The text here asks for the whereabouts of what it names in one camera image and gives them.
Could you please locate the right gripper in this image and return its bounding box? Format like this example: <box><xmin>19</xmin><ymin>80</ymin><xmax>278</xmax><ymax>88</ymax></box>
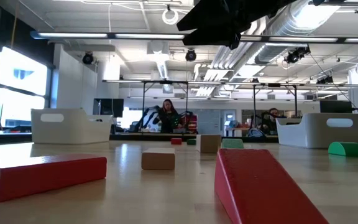
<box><xmin>176</xmin><ymin>0</ymin><xmax>295</xmax><ymax>51</ymax></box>

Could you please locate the wood cube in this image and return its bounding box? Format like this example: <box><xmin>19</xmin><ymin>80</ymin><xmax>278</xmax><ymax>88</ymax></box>
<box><xmin>196</xmin><ymin>134</ymin><xmax>223</xmax><ymax>154</ymax></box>

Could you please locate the natural wood rectangular block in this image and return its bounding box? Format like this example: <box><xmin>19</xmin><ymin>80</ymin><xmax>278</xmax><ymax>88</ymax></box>
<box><xmin>141</xmin><ymin>147</ymin><xmax>177</xmax><ymax>171</ymax></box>

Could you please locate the red ramp block foreground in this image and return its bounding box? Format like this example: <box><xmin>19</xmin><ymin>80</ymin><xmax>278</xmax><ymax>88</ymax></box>
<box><xmin>214</xmin><ymin>148</ymin><xmax>330</xmax><ymax>224</ymax></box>

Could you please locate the green half-round block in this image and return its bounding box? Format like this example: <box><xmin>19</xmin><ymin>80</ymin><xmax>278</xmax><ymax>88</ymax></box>
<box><xmin>328</xmin><ymin>141</ymin><xmax>358</xmax><ymax>157</ymax></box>

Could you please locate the person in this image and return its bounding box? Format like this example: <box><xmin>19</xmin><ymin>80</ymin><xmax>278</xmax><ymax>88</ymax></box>
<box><xmin>260</xmin><ymin>107</ymin><xmax>281</xmax><ymax>135</ymax></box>
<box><xmin>157</xmin><ymin>98</ymin><xmax>181</xmax><ymax>134</ymax></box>

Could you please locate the black overhead light bar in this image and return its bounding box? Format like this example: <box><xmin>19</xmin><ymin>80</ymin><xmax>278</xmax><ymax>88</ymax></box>
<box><xmin>29</xmin><ymin>30</ymin><xmax>358</xmax><ymax>44</ymax></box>

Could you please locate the black computer monitor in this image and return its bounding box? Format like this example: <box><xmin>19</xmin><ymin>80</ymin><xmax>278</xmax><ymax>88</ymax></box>
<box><xmin>319</xmin><ymin>99</ymin><xmax>353</xmax><ymax>114</ymax></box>
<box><xmin>92</xmin><ymin>98</ymin><xmax>125</xmax><ymax>119</ymax></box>

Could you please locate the white opaque plastic bin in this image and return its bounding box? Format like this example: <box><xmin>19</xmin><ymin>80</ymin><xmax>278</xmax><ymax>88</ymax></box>
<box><xmin>275</xmin><ymin>112</ymin><xmax>358</xmax><ymax>149</ymax></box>
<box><xmin>30</xmin><ymin>108</ymin><xmax>114</xmax><ymax>145</ymax></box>

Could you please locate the large bright window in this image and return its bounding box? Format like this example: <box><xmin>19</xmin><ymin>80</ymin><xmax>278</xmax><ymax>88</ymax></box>
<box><xmin>0</xmin><ymin>45</ymin><xmax>49</xmax><ymax>129</ymax></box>

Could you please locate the white cable coil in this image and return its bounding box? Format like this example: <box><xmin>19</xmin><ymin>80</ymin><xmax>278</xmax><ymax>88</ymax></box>
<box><xmin>161</xmin><ymin>7</ymin><xmax>180</xmax><ymax>26</ymax></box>

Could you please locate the silver ventilation duct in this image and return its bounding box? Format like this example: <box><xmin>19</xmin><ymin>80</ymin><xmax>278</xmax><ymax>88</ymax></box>
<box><xmin>254</xmin><ymin>0</ymin><xmax>342</xmax><ymax>65</ymax></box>

